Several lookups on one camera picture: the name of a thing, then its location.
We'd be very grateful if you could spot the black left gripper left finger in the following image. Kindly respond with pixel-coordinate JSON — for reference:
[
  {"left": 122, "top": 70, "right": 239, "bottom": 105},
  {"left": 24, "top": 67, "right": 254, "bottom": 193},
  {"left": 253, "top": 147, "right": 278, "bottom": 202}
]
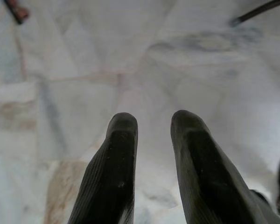
[{"left": 67, "top": 112, "right": 139, "bottom": 224}]

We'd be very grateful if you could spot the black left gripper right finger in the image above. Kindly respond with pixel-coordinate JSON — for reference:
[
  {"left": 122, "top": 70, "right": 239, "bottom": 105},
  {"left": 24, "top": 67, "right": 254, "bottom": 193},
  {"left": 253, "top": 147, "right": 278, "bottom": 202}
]
[{"left": 170, "top": 110, "right": 280, "bottom": 224}]

